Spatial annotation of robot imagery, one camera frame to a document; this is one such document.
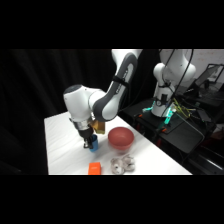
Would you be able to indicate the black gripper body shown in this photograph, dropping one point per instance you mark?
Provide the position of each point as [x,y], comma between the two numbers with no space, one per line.
[86,133]

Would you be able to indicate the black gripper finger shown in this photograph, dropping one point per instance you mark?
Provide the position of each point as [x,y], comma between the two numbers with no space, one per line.
[91,143]
[86,144]

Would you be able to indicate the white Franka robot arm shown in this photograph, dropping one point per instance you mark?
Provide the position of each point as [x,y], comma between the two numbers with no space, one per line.
[78,103]

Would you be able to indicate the black laptop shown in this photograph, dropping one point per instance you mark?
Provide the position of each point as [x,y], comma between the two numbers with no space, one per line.
[209,77]

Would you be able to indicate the pink bowl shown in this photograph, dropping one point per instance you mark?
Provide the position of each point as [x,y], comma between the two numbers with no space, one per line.
[120,138]

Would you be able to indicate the orange block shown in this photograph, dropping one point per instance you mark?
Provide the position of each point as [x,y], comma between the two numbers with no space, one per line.
[94,168]

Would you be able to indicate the grey plush toy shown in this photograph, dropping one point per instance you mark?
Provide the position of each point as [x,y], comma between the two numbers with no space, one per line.
[122,164]

